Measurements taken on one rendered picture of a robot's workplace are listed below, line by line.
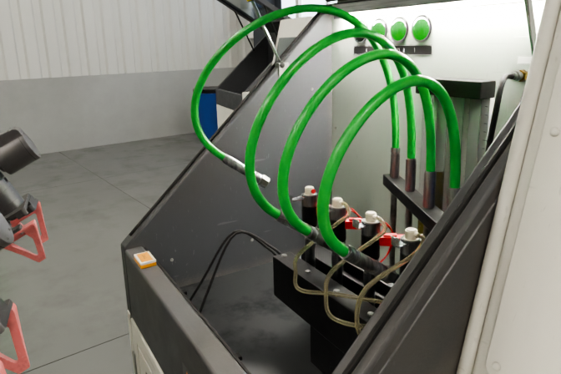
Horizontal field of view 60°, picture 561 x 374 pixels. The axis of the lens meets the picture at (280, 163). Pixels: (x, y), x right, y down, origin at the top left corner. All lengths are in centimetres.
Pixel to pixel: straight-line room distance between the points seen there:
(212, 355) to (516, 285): 40
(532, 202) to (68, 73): 698
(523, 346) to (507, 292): 5
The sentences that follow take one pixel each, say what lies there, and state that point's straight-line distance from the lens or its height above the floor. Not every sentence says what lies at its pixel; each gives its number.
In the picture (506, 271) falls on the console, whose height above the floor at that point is 111.
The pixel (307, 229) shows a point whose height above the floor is 112.
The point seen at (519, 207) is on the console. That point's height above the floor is 118.
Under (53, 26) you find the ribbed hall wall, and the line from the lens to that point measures 725.
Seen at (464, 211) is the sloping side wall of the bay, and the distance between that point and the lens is 58.
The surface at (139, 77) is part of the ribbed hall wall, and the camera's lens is 757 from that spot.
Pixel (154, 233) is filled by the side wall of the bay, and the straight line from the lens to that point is 109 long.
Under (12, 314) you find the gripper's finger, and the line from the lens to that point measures 66.
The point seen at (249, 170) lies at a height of 119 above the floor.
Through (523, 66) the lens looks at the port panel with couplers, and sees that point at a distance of 87.
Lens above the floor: 136
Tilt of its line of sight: 14 degrees down
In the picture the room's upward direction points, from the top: 1 degrees counter-clockwise
